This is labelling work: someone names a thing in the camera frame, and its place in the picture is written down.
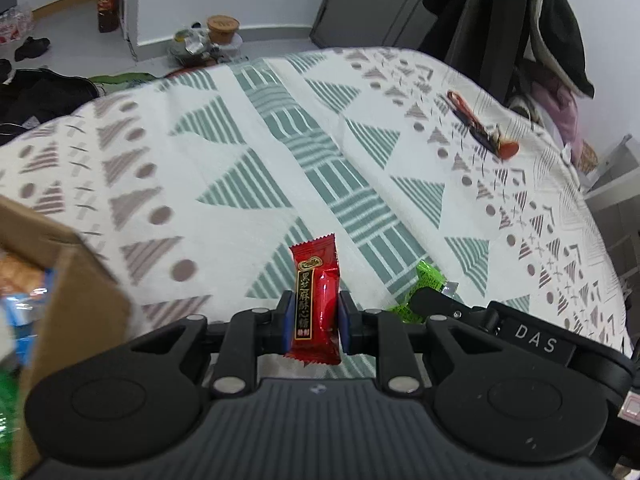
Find white cabinet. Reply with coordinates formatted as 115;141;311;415
117;0;141;48

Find black bag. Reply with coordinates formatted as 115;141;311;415
0;67;101;133

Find triangle patterned blanket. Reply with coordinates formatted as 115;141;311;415
0;47;628;381

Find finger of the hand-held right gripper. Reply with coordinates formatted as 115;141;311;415
409;287;496;334

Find small red cap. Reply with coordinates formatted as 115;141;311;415
492;137;521;162

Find pink cloth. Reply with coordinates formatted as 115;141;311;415
530;77;586;161

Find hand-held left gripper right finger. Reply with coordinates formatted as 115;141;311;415
337;290;501;397

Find red and black scissors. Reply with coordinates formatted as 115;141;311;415
446;91;501;153

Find pack of water bottles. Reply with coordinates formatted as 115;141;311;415
0;2;36;43

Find small woven basket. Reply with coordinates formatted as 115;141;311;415
577;142;599;173

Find lime green snack packet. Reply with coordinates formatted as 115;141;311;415
387;260;458;325

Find dark grey cabinet panel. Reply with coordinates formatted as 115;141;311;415
310;0;456;51

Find brown cardboard box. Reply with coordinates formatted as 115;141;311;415
0;195;132;480

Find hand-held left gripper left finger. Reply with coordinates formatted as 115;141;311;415
120;290;296;397

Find black jacket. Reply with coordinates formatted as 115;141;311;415
422;0;596;101

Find green cloth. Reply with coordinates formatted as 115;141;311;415
90;72;157;87

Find red snack packet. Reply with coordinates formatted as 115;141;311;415
284;232;343;366

